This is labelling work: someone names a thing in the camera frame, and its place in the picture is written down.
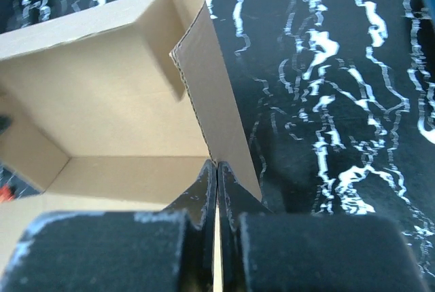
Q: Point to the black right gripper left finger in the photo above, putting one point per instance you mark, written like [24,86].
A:
[168,250]

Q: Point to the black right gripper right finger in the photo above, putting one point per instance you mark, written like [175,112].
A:
[264,251]

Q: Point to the brown cardboard box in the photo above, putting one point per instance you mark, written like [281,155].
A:
[116,108]

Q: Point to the red orange leaf toy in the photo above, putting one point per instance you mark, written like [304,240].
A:
[6,194]

